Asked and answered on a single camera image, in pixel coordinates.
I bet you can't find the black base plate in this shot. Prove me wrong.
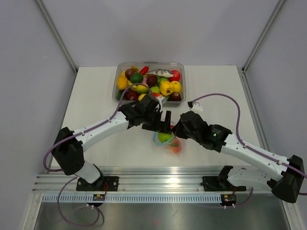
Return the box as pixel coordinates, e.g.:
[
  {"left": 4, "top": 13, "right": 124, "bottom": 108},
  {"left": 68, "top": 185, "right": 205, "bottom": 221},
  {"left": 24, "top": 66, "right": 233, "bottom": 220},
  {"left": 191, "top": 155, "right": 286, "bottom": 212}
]
[
  {"left": 76, "top": 176, "right": 119, "bottom": 192},
  {"left": 201, "top": 176, "right": 247, "bottom": 192}
]

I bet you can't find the red tomato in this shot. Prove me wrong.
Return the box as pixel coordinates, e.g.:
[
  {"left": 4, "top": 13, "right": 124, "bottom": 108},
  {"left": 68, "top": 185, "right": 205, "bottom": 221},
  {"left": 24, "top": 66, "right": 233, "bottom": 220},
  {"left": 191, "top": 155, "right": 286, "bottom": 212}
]
[{"left": 168, "top": 70, "right": 181, "bottom": 81}]

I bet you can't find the aluminium frame post right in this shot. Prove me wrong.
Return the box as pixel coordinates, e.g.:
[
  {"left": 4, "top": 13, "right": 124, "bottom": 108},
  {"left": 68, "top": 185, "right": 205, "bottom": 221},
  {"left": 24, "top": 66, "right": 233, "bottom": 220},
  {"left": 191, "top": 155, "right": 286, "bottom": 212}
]
[{"left": 242, "top": 0, "right": 286, "bottom": 74}]

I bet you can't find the purple passion fruit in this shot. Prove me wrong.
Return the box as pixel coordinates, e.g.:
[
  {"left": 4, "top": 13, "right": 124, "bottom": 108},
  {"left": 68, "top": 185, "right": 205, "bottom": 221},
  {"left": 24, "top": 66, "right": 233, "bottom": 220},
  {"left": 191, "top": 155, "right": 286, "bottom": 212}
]
[{"left": 125, "top": 69, "right": 134, "bottom": 80}]

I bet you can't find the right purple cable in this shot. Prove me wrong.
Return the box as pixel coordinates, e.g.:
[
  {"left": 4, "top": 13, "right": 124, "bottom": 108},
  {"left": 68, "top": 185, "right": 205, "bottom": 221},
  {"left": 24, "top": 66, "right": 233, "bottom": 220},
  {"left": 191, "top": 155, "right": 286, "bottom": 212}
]
[{"left": 187, "top": 93, "right": 307, "bottom": 208}]

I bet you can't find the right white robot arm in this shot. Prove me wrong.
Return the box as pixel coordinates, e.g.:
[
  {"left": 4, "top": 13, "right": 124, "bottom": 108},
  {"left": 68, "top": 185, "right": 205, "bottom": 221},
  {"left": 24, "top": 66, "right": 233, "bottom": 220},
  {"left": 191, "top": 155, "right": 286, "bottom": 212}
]
[{"left": 172, "top": 111, "right": 304, "bottom": 203}]

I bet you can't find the aluminium frame post left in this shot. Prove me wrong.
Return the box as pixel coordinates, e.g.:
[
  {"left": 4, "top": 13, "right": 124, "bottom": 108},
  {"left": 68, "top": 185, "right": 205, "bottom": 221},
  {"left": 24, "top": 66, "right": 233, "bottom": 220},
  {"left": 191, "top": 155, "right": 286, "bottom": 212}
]
[{"left": 34, "top": 0, "right": 78, "bottom": 76}]

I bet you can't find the orange peach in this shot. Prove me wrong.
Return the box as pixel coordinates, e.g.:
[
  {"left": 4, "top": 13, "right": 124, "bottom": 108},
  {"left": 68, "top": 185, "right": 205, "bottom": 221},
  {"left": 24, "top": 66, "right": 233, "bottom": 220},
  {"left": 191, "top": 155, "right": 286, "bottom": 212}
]
[{"left": 168, "top": 138, "right": 182, "bottom": 154}]

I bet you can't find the dark maroon fruit front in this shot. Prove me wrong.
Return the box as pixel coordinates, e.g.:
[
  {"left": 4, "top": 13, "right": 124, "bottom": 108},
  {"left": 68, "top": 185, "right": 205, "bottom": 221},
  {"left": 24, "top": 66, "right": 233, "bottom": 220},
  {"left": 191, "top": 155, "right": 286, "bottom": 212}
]
[{"left": 125, "top": 91, "right": 139, "bottom": 101}]

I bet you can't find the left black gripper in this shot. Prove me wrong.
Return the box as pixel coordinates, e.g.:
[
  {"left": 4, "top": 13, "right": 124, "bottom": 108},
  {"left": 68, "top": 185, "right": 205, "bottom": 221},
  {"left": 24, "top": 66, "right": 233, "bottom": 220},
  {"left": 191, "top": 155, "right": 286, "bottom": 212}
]
[{"left": 142, "top": 109, "right": 171, "bottom": 135}]

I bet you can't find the clear zip top bag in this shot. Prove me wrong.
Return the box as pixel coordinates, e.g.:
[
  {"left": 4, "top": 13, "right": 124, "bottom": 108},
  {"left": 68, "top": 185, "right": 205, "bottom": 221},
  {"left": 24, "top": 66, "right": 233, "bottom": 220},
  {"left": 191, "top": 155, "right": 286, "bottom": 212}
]
[{"left": 153, "top": 132, "right": 182, "bottom": 157}]

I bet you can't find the clear plastic food container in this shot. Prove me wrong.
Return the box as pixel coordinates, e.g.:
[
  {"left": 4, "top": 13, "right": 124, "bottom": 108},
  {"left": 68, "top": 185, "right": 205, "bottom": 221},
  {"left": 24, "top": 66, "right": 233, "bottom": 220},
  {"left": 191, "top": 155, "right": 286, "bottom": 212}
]
[{"left": 112, "top": 62, "right": 187, "bottom": 105}]

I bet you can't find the grey toy fish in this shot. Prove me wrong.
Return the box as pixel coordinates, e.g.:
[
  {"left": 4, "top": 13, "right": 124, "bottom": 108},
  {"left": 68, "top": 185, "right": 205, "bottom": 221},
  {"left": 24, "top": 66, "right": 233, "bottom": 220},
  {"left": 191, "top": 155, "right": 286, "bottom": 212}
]
[{"left": 146, "top": 69, "right": 174, "bottom": 78}]

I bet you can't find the aluminium frame post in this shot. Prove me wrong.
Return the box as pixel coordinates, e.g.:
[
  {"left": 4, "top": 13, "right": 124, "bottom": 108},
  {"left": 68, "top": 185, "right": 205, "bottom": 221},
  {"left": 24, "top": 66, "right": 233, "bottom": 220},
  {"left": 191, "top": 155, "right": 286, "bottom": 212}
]
[
  {"left": 242, "top": 0, "right": 286, "bottom": 74},
  {"left": 34, "top": 0, "right": 78, "bottom": 76}
]

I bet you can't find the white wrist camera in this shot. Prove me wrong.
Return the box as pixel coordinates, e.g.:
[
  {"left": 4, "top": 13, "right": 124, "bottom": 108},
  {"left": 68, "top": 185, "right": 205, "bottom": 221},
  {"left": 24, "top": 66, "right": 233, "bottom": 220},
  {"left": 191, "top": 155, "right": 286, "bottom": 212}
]
[
  {"left": 154, "top": 96, "right": 166, "bottom": 109},
  {"left": 188, "top": 101, "right": 203, "bottom": 113}
]

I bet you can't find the white slotted cable duct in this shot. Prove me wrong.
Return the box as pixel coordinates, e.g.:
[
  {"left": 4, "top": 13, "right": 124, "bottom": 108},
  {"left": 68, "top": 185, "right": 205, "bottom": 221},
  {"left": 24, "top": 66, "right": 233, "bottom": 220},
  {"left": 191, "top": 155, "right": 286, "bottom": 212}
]
[{"left": 42, "top": 193, "right": 222, "bottom": 204}]

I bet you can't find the yellow bell pepper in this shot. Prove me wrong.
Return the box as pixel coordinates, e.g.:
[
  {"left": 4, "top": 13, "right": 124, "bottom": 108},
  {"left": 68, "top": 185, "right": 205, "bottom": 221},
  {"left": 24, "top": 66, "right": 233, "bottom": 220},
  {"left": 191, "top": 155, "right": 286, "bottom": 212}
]
[{"left": 160, "top": 81, "right": 174, "bottom": 96}]

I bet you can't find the yellow lemon left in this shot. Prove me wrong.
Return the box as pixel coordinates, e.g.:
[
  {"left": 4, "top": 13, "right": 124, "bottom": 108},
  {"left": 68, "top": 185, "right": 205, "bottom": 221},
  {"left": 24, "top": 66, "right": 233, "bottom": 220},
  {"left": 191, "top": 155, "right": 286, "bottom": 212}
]
[{"left": 117, "top": 75, "right": 128, "bottom": 90}]

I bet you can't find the green apple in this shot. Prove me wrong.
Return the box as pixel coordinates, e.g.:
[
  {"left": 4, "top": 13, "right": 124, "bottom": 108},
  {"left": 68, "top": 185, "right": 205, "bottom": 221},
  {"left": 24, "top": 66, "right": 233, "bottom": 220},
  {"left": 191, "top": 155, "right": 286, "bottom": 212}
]
[{"left": 158, "top": 132, "right": 173, "bottom": 143}]

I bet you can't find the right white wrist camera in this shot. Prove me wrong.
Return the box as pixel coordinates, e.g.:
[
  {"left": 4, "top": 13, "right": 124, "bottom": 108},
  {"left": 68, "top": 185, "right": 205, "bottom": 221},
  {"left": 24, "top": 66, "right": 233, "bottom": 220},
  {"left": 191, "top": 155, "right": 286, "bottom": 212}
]
[{"left": 188, "top": 101, "right": 203, "bottom": 113}]

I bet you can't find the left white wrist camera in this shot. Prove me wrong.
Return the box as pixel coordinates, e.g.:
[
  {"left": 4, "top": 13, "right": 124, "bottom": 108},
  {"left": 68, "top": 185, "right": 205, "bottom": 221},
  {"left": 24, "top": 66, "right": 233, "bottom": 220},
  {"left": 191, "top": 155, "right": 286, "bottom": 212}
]
[{"left": 154, "top": 96, "right": 166, "bottom": 109}]

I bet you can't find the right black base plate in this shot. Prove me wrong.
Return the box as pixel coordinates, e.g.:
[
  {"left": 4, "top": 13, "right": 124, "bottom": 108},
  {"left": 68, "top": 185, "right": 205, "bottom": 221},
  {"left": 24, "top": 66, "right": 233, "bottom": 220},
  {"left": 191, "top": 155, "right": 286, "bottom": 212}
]
[{"left": 201, "top": 176, "right": 247, "bottom": 192}]

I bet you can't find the dark red apple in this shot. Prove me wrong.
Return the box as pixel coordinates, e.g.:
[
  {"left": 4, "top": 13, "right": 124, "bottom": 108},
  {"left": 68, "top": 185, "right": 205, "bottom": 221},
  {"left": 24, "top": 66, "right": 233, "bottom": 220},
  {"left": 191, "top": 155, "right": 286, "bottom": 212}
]
[{"left": 168, "top": 92, "right": 182, "bottom": 102}]

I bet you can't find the dark green avocado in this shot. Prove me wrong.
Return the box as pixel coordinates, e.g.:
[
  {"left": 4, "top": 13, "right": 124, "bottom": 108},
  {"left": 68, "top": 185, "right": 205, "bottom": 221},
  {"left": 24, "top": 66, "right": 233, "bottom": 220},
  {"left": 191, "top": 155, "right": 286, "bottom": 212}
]
[{"left": 130, "top": 72, "right": 143, "bottom": 83}]

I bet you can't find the red chili pepper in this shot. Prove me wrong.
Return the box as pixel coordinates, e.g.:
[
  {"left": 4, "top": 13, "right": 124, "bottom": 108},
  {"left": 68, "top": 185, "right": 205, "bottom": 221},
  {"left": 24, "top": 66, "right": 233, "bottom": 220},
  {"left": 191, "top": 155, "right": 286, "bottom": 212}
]
[{"left": 139, "top": 65, "right": 150, "bottom": 75}]

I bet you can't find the aluminium mounting rail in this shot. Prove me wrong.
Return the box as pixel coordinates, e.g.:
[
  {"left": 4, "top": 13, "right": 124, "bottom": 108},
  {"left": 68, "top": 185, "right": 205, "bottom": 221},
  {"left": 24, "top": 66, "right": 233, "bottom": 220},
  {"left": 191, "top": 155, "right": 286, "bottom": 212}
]
[{"left": 32, "top": 166, "right": 281, "bottom": 194}]

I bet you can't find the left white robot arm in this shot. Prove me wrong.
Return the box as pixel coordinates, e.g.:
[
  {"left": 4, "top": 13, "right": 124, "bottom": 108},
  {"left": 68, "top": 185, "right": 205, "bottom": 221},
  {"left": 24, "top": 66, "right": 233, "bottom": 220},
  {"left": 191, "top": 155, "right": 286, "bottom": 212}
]
[{"left": 51, "top": 94, "right": 172, "bottom": 191}]

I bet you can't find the yellow orange fruit right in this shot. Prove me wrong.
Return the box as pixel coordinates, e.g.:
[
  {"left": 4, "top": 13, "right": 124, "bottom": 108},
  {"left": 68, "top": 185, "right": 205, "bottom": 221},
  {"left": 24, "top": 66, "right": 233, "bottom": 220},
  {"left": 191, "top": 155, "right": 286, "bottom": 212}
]
[{"left": 170, "top": 81, "right": 182, "bottom": 93}]

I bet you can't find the dark purple plum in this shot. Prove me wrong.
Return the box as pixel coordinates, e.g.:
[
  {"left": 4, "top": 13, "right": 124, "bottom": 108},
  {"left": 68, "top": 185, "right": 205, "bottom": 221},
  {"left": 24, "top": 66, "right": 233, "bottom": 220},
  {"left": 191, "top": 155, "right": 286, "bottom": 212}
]
[{"left": 146, "top": 75, "right": 158, "bottom": 87}]

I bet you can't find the green cucumber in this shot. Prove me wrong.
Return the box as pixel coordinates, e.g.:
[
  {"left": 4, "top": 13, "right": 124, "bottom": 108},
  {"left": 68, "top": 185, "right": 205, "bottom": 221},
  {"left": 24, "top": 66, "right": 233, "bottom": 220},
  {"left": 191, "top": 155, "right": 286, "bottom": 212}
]
[{"left": 116, "top": 90, "right": 123, "bottom": 101}]

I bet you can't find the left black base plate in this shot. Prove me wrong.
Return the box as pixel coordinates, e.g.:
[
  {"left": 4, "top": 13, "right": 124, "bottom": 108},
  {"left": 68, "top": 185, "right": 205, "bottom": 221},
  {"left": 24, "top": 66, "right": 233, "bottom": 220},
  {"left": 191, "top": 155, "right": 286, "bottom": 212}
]
[{"left": 76, "top": 176, "right": 119, "bottom": 192}]

